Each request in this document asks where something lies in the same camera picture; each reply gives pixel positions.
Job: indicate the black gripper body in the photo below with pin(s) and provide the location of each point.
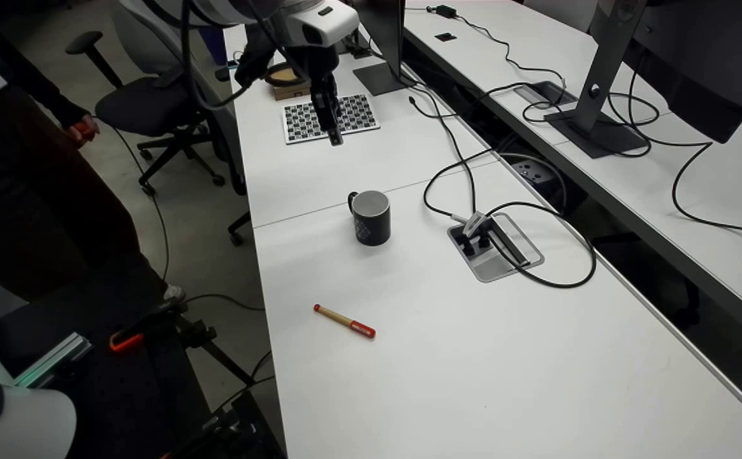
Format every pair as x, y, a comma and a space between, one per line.
322, 68

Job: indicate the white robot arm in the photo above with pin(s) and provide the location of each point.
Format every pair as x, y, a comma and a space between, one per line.
322, 21

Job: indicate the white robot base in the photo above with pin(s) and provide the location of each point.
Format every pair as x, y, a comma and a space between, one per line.
20, 424

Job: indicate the operator hand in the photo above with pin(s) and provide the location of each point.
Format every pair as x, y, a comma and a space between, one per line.
85, 130

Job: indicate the black white checkerboard sheet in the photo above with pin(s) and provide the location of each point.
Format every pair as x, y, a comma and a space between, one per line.
358, 117

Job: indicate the black monitor stand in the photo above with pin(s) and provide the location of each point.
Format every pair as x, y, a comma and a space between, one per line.
367, 49

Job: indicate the black computer monitor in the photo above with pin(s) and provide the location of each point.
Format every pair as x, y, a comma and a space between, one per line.
384, 35
709, 68

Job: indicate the grey office chair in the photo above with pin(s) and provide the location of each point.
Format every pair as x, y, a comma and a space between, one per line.
217, 144

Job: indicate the small black flat device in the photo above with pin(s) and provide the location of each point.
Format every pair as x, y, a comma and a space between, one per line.
445, 38

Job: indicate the black power adapter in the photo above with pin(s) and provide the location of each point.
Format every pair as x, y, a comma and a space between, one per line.
447, 11

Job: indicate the black office chair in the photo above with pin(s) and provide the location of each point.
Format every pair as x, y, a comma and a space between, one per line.
143, 110

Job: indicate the red and tan marker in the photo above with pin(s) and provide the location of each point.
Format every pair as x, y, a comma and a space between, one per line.
345, 320

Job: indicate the black power strip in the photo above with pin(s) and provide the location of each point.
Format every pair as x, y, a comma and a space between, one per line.
539, 175

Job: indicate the black tripod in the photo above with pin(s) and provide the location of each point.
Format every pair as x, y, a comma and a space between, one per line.
206, 341

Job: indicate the silver monitor stand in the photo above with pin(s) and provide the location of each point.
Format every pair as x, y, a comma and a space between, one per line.
595, 94

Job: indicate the black equipment on floor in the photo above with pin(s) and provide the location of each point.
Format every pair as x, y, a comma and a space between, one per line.
232, 429

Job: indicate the person in dark clothing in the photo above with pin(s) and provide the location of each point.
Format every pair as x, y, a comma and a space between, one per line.
14, 187

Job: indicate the black mounting plate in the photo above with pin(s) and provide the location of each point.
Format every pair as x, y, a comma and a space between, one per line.
122, 400

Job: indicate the aluminium profile bar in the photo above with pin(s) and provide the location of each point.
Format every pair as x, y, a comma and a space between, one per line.
52, 362

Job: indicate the dark monitor base plate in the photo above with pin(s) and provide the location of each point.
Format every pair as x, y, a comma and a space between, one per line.
381, 80

